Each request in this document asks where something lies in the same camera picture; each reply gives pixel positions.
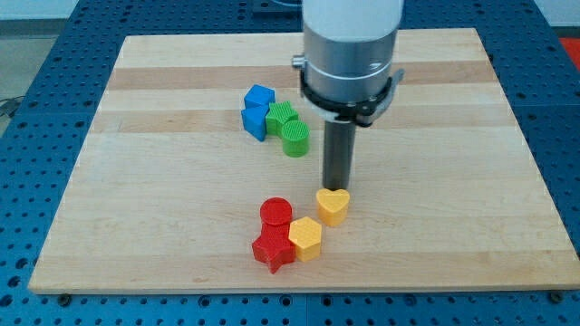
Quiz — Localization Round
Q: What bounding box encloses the yellow heart block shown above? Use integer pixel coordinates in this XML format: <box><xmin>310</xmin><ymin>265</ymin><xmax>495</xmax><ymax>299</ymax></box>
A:
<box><xmin>315</xmin><ymin>188</ymin><xmax>350</xmax><ymax>226</ymax></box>

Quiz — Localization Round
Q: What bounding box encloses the blue triangle block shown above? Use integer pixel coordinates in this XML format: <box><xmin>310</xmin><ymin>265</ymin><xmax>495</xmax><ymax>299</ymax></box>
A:
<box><xmin>241</xmin><ymin>105</ymin><xmax>269</xmax><ymax>141</ymax></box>

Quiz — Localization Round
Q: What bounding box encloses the red cylinder block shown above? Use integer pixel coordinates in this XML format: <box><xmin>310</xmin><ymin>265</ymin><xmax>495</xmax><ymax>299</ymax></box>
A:
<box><xmin>259</xmin><ymin>197</ymin><xmax>293</xmax><ymax>226</ymax></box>

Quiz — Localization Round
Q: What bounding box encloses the yellow hexagon block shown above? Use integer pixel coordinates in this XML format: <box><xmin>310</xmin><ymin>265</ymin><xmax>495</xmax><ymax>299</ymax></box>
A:
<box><xmin>288</xmin><ymin>216</ymin><xmax>322</xmax><ymax>262</ymax></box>

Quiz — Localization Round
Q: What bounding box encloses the green star block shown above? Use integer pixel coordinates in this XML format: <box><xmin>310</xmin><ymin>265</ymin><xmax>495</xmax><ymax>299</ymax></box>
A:
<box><xmin>265</xmin><ymin>101</ymin><xmax>299</xmax><ymax>136</ymax></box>

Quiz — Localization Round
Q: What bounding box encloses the blue perforated metal table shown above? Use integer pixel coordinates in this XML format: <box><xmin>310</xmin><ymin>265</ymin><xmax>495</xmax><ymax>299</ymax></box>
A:
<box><xmin>1</xmin><ymin>1</ymin><xmax>579</xmax><ymax>325</ymax></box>

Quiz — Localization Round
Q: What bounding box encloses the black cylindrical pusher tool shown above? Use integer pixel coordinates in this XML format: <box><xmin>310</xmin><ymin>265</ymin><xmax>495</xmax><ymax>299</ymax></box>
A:
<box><xmin>322</xmin><ymin>121</ymin><xmax>355</xmax><ymax>190</ymax></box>

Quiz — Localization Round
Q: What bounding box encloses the wooden board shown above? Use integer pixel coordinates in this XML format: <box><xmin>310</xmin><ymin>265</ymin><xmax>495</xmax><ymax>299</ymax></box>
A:
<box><xmin>29</xmin><ymin>28</ymin><xmax>579</xmax><ymax>294</ymax></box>

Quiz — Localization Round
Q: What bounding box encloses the red star block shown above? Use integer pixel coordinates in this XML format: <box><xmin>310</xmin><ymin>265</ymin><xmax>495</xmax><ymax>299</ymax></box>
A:
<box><xmin>252</xmin><ymin>224</ymin><xmax>295</xmax><ymax>273</ymax></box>

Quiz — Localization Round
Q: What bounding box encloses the blue cube block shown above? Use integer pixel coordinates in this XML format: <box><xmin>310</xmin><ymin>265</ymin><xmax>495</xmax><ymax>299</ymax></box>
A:
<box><xmin>244</xmin><ymin>84</ymin><xmax>276</xmax><ymax>109</ymax></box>

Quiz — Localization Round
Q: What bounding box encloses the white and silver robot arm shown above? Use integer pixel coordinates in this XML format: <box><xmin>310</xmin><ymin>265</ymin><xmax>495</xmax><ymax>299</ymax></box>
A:
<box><xmin>293</xmin><ymin>0</ymin><xmax>404</xmax><ymax>128</ymax></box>

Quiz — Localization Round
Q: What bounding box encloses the green cylinder block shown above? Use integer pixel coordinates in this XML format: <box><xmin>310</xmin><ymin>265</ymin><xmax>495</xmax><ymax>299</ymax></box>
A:
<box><xmin>281</xmin><ymin>120</ymin><xmax>310</xmax><ymax>158</ymax></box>

